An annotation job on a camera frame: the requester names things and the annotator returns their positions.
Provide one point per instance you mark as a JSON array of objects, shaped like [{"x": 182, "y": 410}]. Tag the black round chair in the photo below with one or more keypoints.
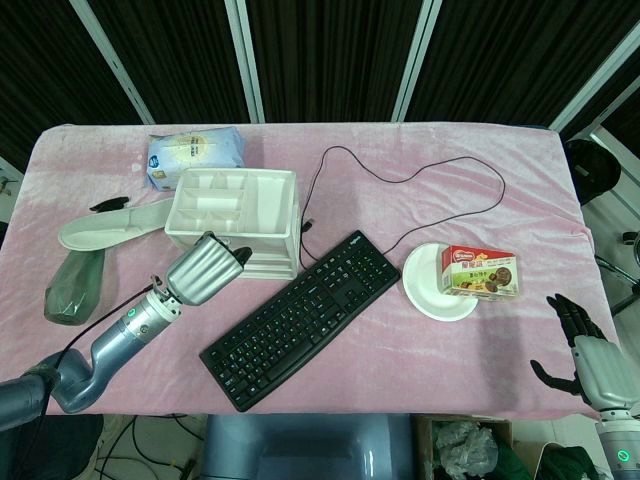
[{"x": 592, "y": 170}]

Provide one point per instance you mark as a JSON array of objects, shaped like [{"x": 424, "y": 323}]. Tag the white paper plate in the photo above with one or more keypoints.
[{"x": 425, "y": 280}]

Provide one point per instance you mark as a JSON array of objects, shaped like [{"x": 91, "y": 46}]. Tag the brown cardboard box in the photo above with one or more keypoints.
[{"x": 425, "y": 450}]

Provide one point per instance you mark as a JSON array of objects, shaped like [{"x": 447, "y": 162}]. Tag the black computer keyboard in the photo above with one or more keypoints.
[{"x": 300, "y": 320}]

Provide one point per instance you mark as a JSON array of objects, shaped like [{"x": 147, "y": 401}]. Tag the white plastic organizer tray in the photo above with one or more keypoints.
[{"x": 265, "y": 210}]

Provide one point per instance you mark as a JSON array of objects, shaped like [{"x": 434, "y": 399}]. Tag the blue wet wipes pack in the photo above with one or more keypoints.
[{"x": 195, "y": 155}]

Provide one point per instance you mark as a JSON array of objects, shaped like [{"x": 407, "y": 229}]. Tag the blue-grey robot torso base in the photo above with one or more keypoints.
[{"x": 305, "y": 445}]

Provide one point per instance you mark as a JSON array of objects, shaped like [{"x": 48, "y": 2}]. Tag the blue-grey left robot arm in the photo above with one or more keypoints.
[{"x": 107, "y": 345}]

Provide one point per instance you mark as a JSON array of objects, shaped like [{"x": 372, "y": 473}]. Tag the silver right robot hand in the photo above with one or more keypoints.
[{"x": 600, "y": 365}]

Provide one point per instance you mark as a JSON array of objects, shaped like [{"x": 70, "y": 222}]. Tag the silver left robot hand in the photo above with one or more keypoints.
[{"x": 200, "y": 275}]

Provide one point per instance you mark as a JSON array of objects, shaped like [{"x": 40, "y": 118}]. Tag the white frame post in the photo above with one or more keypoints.
[
  {"x": 245, "y": 60},
  {"x": 115, "y": 65},
  {"x": 595, "y": 80},
  {"x": 412, "y": 60}
]

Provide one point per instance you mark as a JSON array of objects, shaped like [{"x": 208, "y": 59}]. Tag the dark green cloth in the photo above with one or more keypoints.
[{"x": 515, "y": 455}]

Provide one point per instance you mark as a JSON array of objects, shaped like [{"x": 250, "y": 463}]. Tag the pink velvet tablecloth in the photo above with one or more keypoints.
[{"x": 350, "y": 200}]

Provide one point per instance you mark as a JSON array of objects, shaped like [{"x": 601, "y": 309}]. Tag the grey-green faceted bottle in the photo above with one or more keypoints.
[{"x": 72, "y": 290}]

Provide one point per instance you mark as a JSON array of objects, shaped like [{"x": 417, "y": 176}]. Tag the red green cookie box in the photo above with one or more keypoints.
[{"x": 480, "y": 275}]

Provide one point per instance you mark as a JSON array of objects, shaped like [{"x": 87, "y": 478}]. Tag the crumpled clear plastic wrap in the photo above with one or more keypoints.
[{"x": 465, "y": 445}]

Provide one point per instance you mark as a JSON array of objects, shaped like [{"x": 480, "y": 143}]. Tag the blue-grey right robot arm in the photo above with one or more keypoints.
[{"x": 620, "y": 440}]

